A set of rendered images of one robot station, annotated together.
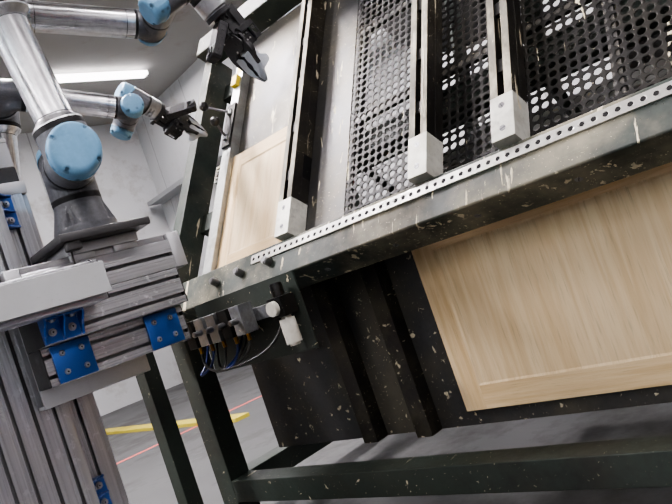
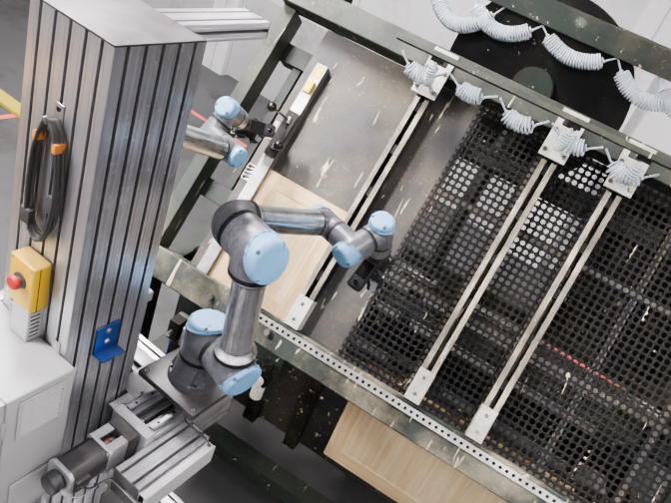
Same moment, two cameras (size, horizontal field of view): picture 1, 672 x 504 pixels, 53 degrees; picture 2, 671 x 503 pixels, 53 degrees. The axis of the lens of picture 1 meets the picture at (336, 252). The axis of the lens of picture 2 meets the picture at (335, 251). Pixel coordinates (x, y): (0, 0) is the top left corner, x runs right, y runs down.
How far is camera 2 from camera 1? 1.98 m
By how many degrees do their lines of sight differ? 40
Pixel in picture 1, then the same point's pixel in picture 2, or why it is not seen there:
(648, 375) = not seen: outside the picture
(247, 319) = not seen: hidden behind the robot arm
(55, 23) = not seen: hidden behind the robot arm
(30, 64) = (251, 324)
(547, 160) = (483, 474)
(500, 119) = (479, 425)
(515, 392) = (358, 470)
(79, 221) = (201, 386)
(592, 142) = (509, 490)
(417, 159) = (417, 389)
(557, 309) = (416, 466)
